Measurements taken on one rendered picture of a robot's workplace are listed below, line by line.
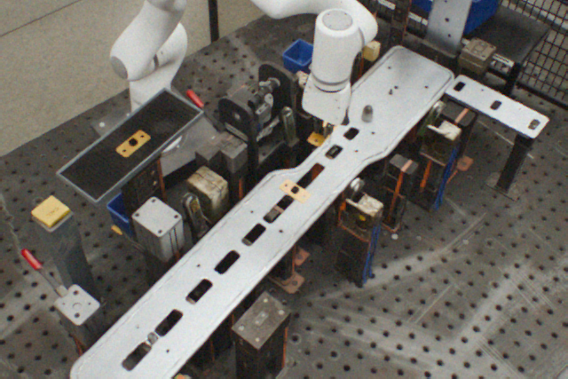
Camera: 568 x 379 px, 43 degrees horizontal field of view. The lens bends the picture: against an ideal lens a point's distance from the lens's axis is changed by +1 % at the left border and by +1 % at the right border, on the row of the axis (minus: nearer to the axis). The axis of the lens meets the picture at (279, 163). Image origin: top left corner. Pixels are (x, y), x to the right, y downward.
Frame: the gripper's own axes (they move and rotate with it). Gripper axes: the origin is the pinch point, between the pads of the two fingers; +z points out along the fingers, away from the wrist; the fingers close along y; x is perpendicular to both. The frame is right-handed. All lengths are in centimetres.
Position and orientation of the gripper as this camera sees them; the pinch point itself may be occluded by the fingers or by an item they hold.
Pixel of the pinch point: (323, 126)
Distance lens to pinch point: 164.8
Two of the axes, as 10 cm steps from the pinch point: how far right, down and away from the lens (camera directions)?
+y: 8.4, 4.5, -3.2
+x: 5.5, -6.4, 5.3
